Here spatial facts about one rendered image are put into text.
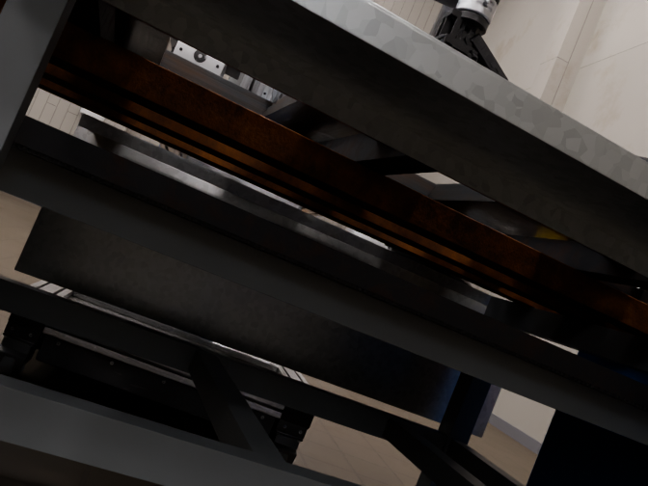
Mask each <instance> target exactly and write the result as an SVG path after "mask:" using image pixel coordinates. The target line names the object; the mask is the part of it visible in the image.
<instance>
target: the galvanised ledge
mask: <svg viewBox="0 0 648 486"><path fill-rule="evenodd" d="M78 125H80V126H82V127H84V128H86V129H89V130H91V131H92V132H94V133H97V134H99V135H101V136H104V137H106V138H108V139H110V140H113V141H115V142H117V143H119V144H122V145H124V146H126V147H128V148H131V149H134V150H137V151H139V152H141V153H142V154H145V155H147V156H149V157H151V158H154V159H156V160H158V161H160V162H163V163H165V164H167V165H170V166H172V167H174V168H176V169H179V170H181V171H183V172H185V173H187V174H189V175H191V176H195V177H197V178H199V179H201V180H204V181H206V182H208V183H211V184H213V185H215V186H217V187H220V188H222V189H224V190H226V191H229V192H231V193H233V194H234V195H237V196H239V197H241V198H244V199H246V200H248V201H250V202H253V203H256V204H258V205H261V206H263V207H265V208H267V209H270V210H272V211H274V212H277V213H279V214H281V215H283V216H285V217H287V218H289V219H291V220H294V221H296V222H298V223H300V224H303V225H305V226H307V227H310V228H312V229H314V230H318V231H320V232H322V233H324V234H327V235H329V236H331V237H333V238H335V239H337V240H339V241H342V242H344V243H346V244H348V245H351V246H353V247H355V248H357V249H360V250H362V251H364V252H366V253H369V254H371V255H373V256H376V257H379V258H381V259H383V260H385V261H387V262H389V263H392V264H394V265H396V266H398V267H401V268H403V269H405V270H408V271H410V272H412V273H414V274H417V275H419V276H421V277H423V278H425V279H427V280H429V281H431V282H434V283H436V284H440V285H442V286H444V287H446V288H449V289H451V290H453V291H455V292H458V293H460V294H462V295H464V296H467V297H469V298H471V299H474V300H475V301H477V302H479V303H482V304H484V305H486V306H488V304H489V301H490V299H491V295H489V294H487V293H484V292H482V291H480V290H478V289H476V288H473V287H471V286H469V285H467V284H464V283H461V282H459V281H456V280H454V279H452V278H451V277H449V276H446V275H444V274H442V273H440V272H437V271H435V270H433V269H431V268H428V267H426V266H424V265H422V264H420V263H417V262H415V261H413V260H411V259H408V258H406V257H405V256H401V255H399V254H397V253H395V252H393V251H390V250H388V249H386V248H384V247H381V246H379V245H377V244H375V243H372V242H370V241H368V240H366V239H364V238H361V237H360V236H358V235H356V234H353V233H351V232H349V231H347V230H345V229H341V228H339V227H337V226H334V225H332V224H330V223H328V222H325V221H323V220H321V219H319V218H317V217H314V216H312V215H310V214H309V213H306V212H304V211H302V210H300V209H297V208H295V207H293V206H291V205H289V204H286V203H284V202H281V201H278V200H276V199H274V198H272V197H269V196H267V195H265V194H263V193H261V192H258V191H257V190H255V189H253V188H250V187H248V186H246V185H244V184H241V183H239V182H237V181H235V180H233V179H230V178H228V177H226V176H224V175H220V174H218V173H216V172H213V171H211V170H209V169H207V168H206V167H203V166H201V165H199V164H197V163H194V162H192V161H190V160H188V159H185V158H183V157H181V156H179V155H177V154H174V153H172V152H170V151H168V150H165V149H163V148H161V147H158V146H156V145H154V144H152V143H150V142H147V141H145V140H143V139H141V138H138V137H136V136H134V135H132V134H130V133H127V132H125V131H123V130H121V129H118V128H116V127H115V126H113V125H110V124H108V123H106V122H104V121H100V120H98V119H96V118H94V117H91V116H89V115H87V114H85V113H83V114H82V117H81V119H80V121H79V123H78Z"/></svg>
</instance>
